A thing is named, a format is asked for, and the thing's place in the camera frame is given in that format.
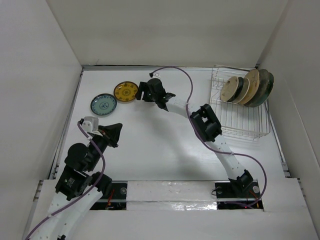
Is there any cream plate with dark patch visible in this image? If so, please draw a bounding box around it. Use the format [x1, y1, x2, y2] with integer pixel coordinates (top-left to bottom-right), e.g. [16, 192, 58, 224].
[236, 77, 250, 104]

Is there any black glossy small plate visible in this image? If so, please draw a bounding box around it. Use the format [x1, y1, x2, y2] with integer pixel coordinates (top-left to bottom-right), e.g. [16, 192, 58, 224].
[232, 77, 244, 103]

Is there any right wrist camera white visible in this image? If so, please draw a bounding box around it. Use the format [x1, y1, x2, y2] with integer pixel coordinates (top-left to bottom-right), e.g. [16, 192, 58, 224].
[149, 72, 161, 79]

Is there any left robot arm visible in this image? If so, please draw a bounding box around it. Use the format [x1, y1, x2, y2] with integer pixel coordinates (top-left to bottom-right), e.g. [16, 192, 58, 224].
[26, 118, 123, 240]

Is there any beige bird branch plate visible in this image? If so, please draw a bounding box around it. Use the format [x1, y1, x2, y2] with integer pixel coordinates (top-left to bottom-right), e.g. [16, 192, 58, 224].
[243, 69, 260, 106]

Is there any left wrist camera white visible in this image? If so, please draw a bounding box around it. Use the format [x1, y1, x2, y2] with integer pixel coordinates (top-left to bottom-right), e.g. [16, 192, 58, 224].
[78, 116, 99, 134]

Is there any yellow patterned small plate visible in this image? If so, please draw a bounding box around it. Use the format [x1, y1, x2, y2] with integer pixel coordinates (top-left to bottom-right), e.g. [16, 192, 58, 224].
[113, 81, 138, 103]

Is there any blue white patterned plate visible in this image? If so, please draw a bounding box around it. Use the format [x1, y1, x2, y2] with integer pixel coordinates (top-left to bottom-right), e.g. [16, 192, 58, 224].
[90, 93, 118, 116]

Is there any light green floral plate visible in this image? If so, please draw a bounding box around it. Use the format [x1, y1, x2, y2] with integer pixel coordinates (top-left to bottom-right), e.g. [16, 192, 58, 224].
[263, 72, 275, 103]

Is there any cream floral small plate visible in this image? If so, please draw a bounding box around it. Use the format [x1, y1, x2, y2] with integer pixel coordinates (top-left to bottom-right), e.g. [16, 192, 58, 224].
[220, 76, 239, 102]

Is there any white wire dish rack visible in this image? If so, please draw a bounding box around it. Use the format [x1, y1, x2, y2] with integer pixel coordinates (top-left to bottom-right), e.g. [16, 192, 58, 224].
[209, 67, 271, 141]

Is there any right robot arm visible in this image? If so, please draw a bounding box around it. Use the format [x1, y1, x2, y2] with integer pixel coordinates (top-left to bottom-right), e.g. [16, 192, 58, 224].
[135, 78, 253, 198]

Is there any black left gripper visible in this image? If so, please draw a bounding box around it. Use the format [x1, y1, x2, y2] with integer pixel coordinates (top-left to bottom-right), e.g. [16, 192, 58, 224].
[87, 122, 123, 170]

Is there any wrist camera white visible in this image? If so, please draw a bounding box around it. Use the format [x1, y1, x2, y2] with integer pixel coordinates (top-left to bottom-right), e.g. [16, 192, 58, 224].
[149, 72, 161, 79]
[78, 116, 99, 134]

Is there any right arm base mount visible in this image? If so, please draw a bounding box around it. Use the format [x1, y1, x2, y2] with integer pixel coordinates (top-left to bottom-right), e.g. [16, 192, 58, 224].
[214, 181, 261, 201]

